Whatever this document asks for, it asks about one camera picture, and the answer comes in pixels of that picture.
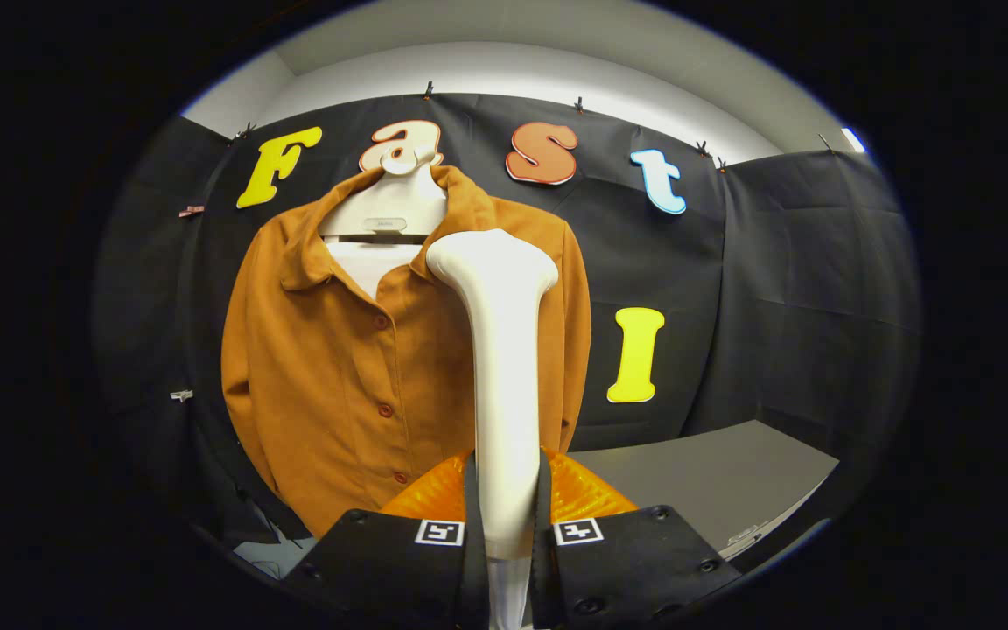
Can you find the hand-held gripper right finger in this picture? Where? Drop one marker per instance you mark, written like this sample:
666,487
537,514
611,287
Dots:
635,569

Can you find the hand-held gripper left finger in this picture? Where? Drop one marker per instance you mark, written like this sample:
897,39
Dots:
381,569

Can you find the orange-brown button shirt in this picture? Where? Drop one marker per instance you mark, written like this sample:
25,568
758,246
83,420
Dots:
329,394

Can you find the white garment steamer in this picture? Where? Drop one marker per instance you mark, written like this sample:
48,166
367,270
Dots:
504,367

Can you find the black backdrop cloth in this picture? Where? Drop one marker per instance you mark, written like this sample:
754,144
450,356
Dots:
784,289

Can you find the white mannequin torso stand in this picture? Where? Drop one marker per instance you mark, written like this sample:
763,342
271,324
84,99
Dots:
386,210

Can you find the small pink tag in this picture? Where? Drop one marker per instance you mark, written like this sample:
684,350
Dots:
192,211

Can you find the small ceiling light panel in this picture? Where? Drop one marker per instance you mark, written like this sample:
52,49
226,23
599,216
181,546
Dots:
852,140

